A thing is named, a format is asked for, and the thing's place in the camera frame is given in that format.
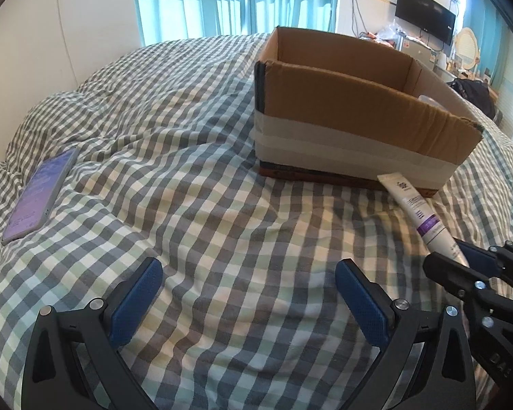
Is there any cardboard box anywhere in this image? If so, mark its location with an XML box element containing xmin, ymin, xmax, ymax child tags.
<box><xmin>254</xmin><ymin>26</ymin><xmax>484</xmax><ymax>197</ymax></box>

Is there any oval white framed mirror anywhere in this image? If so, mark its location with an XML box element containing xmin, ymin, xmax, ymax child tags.
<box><xmin>453</xmin><ymin>27</ymin><xmax>482</xmax><ymax>71</ymax></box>

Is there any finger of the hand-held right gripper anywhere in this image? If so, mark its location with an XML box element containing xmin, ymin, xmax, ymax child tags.
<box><xmin>423</xmin><ymin>253</ymin><xmax>493</xmax><ymax>304</ymax></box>
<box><xmin>455</xmin><ymin>240</ymin><xmax>503</xmax><ymax>278</ymax></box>

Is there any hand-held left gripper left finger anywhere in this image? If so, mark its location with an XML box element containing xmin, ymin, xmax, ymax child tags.
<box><xmin>21</xmin><ymin>257</ymin><xmax>164</xmax><ymax>410</ymax></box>

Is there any clear plastic bag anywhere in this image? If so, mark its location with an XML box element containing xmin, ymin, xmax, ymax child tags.
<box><xmin>376</xmin><ymin>23</ymin><xmax>400</xmax><ymax>45</ymax></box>

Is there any wide teal curtain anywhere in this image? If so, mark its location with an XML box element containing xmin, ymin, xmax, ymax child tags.
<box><xmin>130</xmin><ymin>0</ymin><xmax>249</xmax><ymax>47</ymax></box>

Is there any smartphone with lit screen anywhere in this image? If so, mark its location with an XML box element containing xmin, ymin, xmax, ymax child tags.
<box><xmin>2</xmin><ymin>147</ymin><xmax>80</xmax><ymax>246</ymax></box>

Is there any black wall television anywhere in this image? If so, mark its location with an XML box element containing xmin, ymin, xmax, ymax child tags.
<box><xmin>395</xmin><ymin>0</ymin><xmax>457</xmax><ymax>45</ymax></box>

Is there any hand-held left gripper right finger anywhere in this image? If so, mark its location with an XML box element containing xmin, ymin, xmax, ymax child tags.
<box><xmin>334</xmin><ymin>259</ymin><xmax>477</xmax><ymax>410</ymax></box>

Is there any black wall cable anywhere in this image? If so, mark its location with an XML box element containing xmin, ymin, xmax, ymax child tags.
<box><xmin>351</xmin><ymin>0</ymin><xmax>365</xmax><ymax>37</ymax></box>

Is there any small silver fridge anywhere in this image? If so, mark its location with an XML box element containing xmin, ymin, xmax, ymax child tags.
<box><xmin>395</xmin><ymin>34</ymin><xmax>439</xmax><ymax>69</ymax></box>

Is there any grey white checked duvet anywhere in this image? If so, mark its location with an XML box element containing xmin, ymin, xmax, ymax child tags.
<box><xmin>0</xmin><ymin>32</ymin><xmax>513</xmax><ymax>410</ymax></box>

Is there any white padded headboard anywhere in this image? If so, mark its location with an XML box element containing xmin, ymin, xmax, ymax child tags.
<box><xmin>0</xmin><ymin>0</ymin><xmax>143</xmax><ymax>176</ymax></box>

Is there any narrow teal curtain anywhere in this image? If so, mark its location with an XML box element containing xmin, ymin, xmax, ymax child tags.
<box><xmin>457</xmin><ymin>0</ymin><xmax>510</xmax><ymax>91</ymax></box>

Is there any black bag on chair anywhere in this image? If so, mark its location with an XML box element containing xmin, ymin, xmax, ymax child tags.
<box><xmin>451</xmin><ymin>78</ymin><xmax>497</xmax><ymax>118</ymax></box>

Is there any white purple cream tube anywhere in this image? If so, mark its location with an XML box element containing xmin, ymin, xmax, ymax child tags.
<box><xmin>377</xmin><ymin>173</ymin><xmax>469</xmax><ymax>268</ymax></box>

